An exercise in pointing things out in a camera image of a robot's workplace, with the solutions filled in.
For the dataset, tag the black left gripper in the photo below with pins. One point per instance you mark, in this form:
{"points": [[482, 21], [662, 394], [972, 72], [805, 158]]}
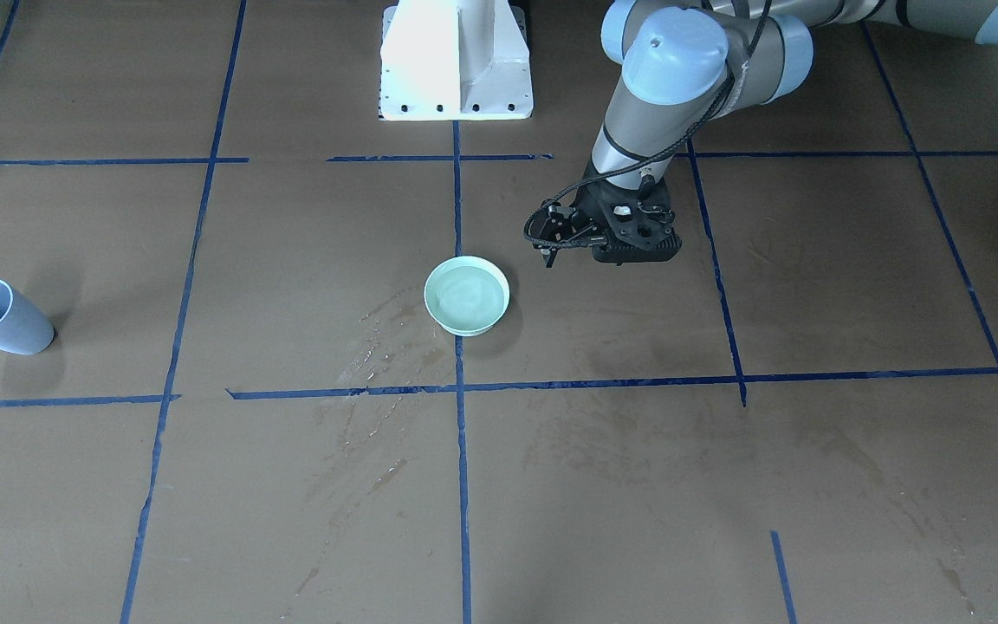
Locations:
{"points": [[584, 216]]}

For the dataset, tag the light green bowl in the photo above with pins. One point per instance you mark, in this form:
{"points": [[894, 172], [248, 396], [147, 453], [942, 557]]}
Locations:
{"points": [[467, 295]]}

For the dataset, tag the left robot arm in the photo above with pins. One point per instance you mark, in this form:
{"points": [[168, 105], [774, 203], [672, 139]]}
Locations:
{"points": [[682, 65]]}

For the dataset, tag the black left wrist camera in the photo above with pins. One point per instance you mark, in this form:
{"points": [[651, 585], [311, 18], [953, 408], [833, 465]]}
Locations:
{"points": [[637, 232]]}

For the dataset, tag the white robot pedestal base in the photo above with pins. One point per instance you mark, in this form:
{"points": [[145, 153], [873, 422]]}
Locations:
{"points": [[455, 60]]}

